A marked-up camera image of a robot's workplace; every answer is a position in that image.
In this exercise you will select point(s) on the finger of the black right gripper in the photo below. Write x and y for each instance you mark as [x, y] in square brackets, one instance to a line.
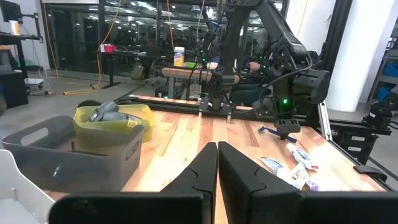
[288, 135]
[283, 135]

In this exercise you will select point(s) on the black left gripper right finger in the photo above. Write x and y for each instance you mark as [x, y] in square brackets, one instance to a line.
[264, 205]

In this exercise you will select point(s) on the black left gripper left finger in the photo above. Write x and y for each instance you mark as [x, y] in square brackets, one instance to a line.
[186, 205]

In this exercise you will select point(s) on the blue disposable razor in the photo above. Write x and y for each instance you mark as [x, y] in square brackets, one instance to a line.
[269, 130]

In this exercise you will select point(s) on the white toothpaste tube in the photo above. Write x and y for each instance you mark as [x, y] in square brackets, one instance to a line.
[303, 175]
[300, 154]
[272, 165]

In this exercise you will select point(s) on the grey deodorant bottle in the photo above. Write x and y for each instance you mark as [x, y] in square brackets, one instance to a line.
[104, 109]
[122, 117]

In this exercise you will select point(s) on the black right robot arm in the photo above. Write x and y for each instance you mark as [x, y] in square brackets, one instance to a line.
[280, 37]

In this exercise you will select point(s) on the silver aluminium bar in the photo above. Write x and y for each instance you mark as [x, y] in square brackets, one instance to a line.
[324, 124]

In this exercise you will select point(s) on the person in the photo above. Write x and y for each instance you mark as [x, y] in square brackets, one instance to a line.
[245, 90]

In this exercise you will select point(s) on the person's hand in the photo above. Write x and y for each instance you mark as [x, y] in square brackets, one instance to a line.
[254, 66]

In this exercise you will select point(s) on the black labelled control box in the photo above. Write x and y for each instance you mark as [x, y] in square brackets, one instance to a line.
[357, 152]

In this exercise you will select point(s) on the yellow plastic bin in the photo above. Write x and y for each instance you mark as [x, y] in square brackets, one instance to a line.
[143, 115]

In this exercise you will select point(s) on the blue storage bin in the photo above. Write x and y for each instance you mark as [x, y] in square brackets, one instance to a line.
[384, 93]
[391, 70]

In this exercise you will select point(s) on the grey shelf rack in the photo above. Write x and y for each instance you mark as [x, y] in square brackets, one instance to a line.
[388, 81]

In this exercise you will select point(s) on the grey plastic bin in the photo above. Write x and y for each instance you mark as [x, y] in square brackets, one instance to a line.
[77, 174]

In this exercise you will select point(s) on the wooden workbench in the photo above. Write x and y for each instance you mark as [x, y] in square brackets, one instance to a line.
[183, 73]

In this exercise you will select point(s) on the yellow wipes canister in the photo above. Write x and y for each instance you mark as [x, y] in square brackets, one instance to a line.
[178, 57]

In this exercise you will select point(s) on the long black table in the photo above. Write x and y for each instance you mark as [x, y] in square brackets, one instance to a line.
[140, 55]

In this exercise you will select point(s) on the white plastic bin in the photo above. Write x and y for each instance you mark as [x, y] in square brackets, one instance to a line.
[18, 199]

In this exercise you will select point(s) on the red box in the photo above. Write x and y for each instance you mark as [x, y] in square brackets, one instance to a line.
[109, 48]

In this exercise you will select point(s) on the black cabinet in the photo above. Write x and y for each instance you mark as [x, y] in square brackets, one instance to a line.
[14, 91]

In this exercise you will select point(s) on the black standing desk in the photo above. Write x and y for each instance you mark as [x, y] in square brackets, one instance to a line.
[18, 38]

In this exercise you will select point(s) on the black computer monitor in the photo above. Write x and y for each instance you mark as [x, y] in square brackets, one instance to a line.
[9, 11]

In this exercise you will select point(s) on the black edge bracket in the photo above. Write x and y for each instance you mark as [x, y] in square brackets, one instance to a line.
[370, 172]

